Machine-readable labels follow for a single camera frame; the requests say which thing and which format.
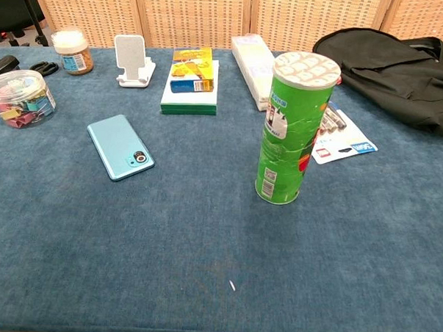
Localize blue table cloth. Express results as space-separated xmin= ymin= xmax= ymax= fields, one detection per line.
xmin=0 ymin=34 xmax=443 ymax=332

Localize white green book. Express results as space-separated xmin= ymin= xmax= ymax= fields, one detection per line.
xmin=159 ymin=57 xmax=220 ymax=118

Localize battery blister pack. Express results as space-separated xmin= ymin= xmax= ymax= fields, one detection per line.
xmin=311 ymin=100 xmax=381 ymax=167

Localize black stapler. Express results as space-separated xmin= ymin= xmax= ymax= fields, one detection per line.
xmin=0 ymin=54 xmax=21 ymax=82

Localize clear tub of binder clips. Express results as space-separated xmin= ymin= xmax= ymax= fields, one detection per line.
xmin=0 ymin=68 xmax=59 ymax=131

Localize green chips can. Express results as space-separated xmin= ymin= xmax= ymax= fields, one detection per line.
xmin=253 ymin=49 xmax=342 ymax=209

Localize black scissors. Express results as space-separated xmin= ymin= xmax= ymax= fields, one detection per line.
xmin=29 ymin=60 xmax=60 ymax=79

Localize blue smartphone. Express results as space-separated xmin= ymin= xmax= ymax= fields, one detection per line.
xmin=84 ymin=112 xmax=158 ymax=184

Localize wicker folding screen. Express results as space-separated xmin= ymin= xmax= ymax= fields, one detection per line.
xmin=24 ymin=0 xmax=443 ymax=64

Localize jar with white lid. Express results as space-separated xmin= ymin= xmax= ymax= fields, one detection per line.
xmin=49 ymin=26 xmax=96 ymax=76

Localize long white box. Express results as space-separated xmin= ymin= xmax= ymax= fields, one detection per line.
xmin=228 ymin=32 xmax=278 ymax=112

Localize white phone stand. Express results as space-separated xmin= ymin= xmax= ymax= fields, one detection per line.
xmin=112 ymin=33 xmax=158 ymax=90

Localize black bag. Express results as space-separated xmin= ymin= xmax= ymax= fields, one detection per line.
xmin=309 ymin=25 xmax=443 ymax=138

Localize yellow and blue box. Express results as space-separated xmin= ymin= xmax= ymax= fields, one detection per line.
xmin=169 ymin=46 xmax=216 ymax=95

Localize black office chair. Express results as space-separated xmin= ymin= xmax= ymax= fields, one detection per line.
xmin=0 ymin=0 xmax=51 ymax=50

